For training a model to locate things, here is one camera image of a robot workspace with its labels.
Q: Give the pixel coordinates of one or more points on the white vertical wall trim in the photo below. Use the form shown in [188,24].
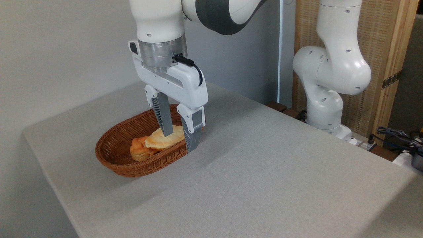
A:
[281,49]

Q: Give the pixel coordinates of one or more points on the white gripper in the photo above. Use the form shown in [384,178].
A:
[185,86]

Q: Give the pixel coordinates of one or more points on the orange braided bread bun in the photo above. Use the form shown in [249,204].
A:
[140,150]

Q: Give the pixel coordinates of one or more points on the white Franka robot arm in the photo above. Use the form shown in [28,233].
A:
[333,66]

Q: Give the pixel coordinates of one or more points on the pale croissant bread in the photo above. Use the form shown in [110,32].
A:
[165,140]

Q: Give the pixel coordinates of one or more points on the brown wicker basket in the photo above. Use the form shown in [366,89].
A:
[115,145]

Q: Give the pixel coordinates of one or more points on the wooden woven screen panel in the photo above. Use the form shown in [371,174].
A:
[376,39]

